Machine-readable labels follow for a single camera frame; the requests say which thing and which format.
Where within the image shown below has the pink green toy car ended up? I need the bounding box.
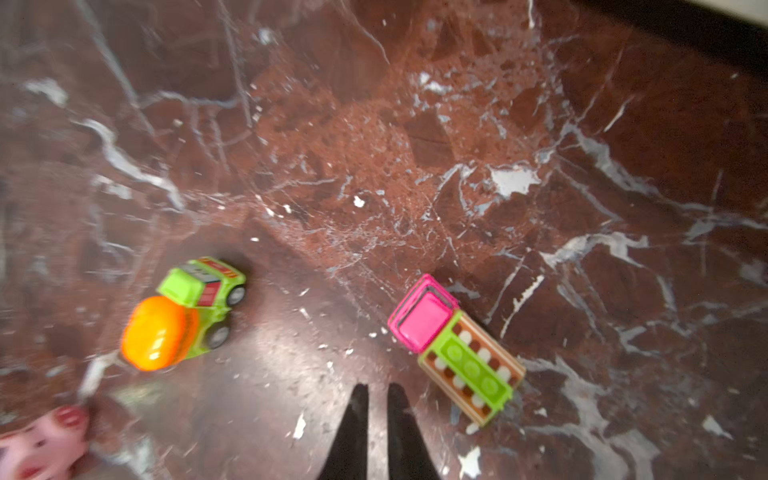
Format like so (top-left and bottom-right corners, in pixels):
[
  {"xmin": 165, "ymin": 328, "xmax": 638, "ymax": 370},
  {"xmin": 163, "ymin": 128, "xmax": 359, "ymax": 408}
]
[{"xmin": 387, "ymin": 274, "xmax": 526, "ymax": 428}]

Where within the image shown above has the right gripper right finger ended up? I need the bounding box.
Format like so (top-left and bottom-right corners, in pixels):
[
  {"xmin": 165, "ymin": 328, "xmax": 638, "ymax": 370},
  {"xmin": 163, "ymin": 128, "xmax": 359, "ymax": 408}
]
[{"xmin": 387, "ymin": 383, "xmax": 440, "ymax": 480}]

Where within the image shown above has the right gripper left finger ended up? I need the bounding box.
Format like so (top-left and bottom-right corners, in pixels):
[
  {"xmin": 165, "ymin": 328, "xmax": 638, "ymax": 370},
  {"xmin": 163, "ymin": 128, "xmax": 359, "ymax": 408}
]
[{"xmin": 318, "ymin": 384, "xmax": 369, "ymax": 480}]

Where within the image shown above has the orange toy car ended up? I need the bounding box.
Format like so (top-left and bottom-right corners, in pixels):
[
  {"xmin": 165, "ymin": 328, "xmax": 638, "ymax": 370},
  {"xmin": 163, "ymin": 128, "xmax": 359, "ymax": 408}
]
[{"xmin": 120, "ymin": 256, "xmax": 247, "ymax": 372}]

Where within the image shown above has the white two-tier shelf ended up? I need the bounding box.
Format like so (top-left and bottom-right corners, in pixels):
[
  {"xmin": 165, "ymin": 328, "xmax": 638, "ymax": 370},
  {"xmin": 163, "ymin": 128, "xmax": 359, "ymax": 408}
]
[{"xmin": 686, "ymin": 0, "xmax": 768, "ymax": 28}]

